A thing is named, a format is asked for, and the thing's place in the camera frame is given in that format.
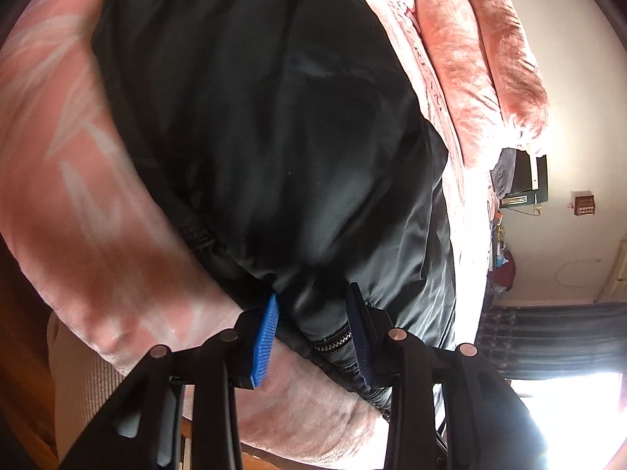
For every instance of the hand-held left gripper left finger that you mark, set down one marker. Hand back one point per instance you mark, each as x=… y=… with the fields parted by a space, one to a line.
x=262 y=342

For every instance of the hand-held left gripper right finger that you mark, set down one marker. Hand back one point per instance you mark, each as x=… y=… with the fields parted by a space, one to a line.
x=360 y=347

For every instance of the black jacket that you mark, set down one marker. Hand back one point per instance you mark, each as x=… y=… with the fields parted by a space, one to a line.
x=274 y=147

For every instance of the red cloth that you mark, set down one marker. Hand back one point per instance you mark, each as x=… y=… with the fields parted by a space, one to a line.
x=507 y=274

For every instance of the dark patterned curtain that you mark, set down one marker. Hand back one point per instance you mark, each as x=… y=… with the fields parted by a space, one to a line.
x=553 y=342

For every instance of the beige mattress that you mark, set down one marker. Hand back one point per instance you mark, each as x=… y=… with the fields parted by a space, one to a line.
x=73 y=387

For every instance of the bright window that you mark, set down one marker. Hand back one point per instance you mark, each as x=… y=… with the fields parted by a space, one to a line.
x=573 y=416

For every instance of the grey pillow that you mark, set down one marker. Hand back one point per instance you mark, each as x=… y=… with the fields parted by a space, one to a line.
x=503 y=171

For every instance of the dark wooden headboard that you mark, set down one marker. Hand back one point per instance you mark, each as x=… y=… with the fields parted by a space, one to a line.
x=531 y=176

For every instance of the pink leaf-print blanket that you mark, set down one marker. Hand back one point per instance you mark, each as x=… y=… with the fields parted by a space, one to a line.
x=63 y=156

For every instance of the folded pink quilt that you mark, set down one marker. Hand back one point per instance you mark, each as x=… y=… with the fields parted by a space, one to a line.
x=514 y=58
x=455 y=54

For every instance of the brown wall ornament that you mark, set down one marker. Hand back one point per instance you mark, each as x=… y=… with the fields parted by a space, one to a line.
x=584 y=204

